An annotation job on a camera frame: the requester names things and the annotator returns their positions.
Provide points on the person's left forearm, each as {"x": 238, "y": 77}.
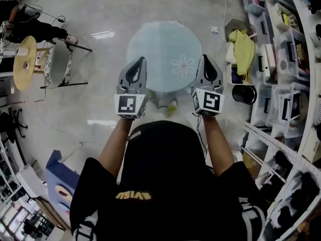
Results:
{"x": 116, "y": 147}

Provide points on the person's green shoe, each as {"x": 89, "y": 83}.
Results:
{"x": 171, "y": 109}

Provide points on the black power adapter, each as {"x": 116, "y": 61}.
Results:
{"x": 61, "y": 19}

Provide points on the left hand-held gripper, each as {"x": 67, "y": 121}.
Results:
{"x": 120, "y": 80}

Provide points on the brown cardboard box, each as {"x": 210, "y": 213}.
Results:
{"x": 234, "y": 24}

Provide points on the floral seat cushion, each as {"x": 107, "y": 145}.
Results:
{"x": 47, "y": 66}

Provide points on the black office chair base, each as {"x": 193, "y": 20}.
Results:
{"x": 15, "y": 125}

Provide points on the white cardboard box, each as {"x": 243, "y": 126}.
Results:
{"x": 30, "y": 179}

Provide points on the white storage bin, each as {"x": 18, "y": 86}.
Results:
{"x": 228, "y": 74}

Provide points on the person's black t-shirt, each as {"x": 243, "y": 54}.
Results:
{"x": 160, "y": 210}

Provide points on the round yellow wooden side table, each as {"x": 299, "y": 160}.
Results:
{"x": 23, "y": 76}

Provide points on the blue printed box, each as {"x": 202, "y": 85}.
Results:
{"x": 61, "y": 177}

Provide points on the light blue flower tablecloth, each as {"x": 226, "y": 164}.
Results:
{"x": 163, "y": 51}

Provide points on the yellow-green cloth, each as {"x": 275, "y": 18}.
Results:
{"x": 242, "y": 49}

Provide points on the person's right forearm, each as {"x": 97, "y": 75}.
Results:
{"x": 217, "y": 144}

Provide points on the small white paper scrap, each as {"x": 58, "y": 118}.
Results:
{"x": 214, "y": 29}

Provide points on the white tape roll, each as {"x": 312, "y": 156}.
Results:
{"x": 20, "y": 51}

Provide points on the white metal shelf rack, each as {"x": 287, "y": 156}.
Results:
{"x": 288, "y": 154}

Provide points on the black cylindrical bin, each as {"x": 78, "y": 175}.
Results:
{"x": 243, "y": 94}

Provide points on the stack of clear storage boxes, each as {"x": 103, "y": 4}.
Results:
{"x": 288, "y": 49}

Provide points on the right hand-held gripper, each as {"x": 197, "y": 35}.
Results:
{"x": 209, "y": 102}

